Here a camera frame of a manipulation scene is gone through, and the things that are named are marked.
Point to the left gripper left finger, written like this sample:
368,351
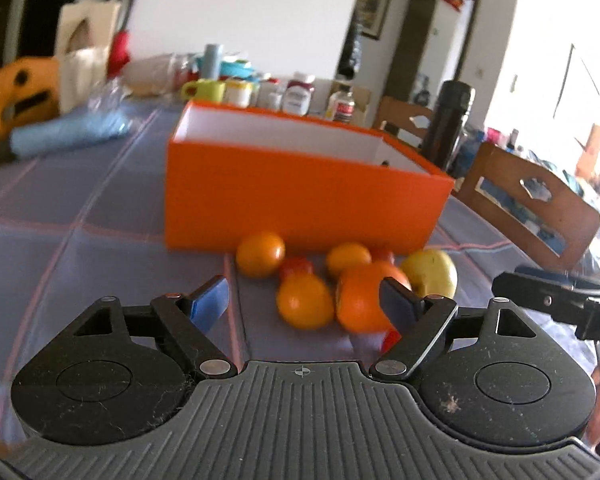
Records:
183,322

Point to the white pill bottle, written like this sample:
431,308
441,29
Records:
298,95

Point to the framed picture right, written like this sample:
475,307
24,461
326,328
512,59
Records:
372,15

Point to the wooden chair right near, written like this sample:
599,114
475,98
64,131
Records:
540,191

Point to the white paper bag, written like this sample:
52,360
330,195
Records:
84,35

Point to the small orange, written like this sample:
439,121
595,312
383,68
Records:
259,256
304,301
344,256

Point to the red tomato oblong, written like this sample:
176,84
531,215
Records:
383,254

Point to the wooden chair right far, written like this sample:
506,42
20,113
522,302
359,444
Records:
394,116

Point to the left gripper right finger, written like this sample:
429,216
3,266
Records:
421,322

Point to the small orange front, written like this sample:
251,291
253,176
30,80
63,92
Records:
304,301

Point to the small orange middle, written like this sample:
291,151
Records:
344,256

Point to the yellow green mug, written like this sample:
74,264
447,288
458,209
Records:
203,90

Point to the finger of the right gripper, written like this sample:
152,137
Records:
566,298

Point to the black thermos bottle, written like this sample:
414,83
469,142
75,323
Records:
450,114

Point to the large orange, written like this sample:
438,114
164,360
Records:
357,297

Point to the small orange left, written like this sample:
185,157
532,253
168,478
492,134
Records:
259,256

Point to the orange cardboard box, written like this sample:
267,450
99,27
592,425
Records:
232,173

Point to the cardboard box background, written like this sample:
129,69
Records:
324,88

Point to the plaid blue tablecloth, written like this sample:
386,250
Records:
78,226

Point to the red tomato round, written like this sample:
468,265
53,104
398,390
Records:
294,266

